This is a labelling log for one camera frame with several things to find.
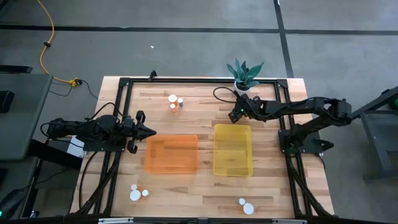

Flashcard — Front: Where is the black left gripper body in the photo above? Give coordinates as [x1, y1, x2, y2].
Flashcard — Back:
[120, 110, 146, 155]

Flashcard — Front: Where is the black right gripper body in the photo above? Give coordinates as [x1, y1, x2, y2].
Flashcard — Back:
[235, 93, 262, 121]

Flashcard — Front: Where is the translucent orange plastic bin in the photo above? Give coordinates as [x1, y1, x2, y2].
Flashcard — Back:
[144, 133, 200, 175]

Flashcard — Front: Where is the translucent yellow plastic bin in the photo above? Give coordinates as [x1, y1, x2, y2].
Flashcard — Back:
[213, 123, 254, 177]

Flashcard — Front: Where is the white plant pot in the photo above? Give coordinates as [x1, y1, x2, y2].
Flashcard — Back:
[233, 81, 252, 95]

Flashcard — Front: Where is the green spiky-leaf plant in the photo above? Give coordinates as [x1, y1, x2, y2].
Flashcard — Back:
[226, 58, 265, 91]

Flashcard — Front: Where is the white box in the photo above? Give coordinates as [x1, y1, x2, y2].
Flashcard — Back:
[66, 135, 85, 159]

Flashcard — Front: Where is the black equipment box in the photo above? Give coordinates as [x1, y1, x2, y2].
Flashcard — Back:
[27, 139, 84, 170]

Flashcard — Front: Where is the gray desk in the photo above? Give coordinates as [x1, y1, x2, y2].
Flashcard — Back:
[0, 73, 53, 161]

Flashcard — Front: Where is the black device on desk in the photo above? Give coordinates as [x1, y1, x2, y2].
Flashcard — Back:
[0, 90, 16, 113]

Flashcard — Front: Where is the black flat bar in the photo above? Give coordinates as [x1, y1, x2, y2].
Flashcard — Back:
[0, 64, 34, 75]

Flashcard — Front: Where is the dark metal cart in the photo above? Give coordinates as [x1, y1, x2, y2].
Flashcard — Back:
[351, 85, 398, 181]

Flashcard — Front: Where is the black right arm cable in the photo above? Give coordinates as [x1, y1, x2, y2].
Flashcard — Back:
[213, 86, 240, 105]

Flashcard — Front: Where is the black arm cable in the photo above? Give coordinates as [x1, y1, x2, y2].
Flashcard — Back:
[213, 86, 240, 105]
[84, 101, 125, 122]

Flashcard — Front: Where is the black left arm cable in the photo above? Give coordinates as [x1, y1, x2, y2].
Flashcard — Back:
[84, 101, 125, 122]

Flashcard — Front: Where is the black aluminium rig frame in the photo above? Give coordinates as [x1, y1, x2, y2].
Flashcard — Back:
[73, 70, 335, 218]

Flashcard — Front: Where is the thin black floor cable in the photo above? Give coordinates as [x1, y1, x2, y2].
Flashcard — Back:
[49, 79, 99, 100]

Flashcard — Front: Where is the silver metal bracket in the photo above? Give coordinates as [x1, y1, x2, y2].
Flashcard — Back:
[272, 218, 308, 224]
[98, 217, 134, 224]

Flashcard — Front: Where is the yellow extension cable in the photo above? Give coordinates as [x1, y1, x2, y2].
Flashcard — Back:
[36, 0, 82, 88]

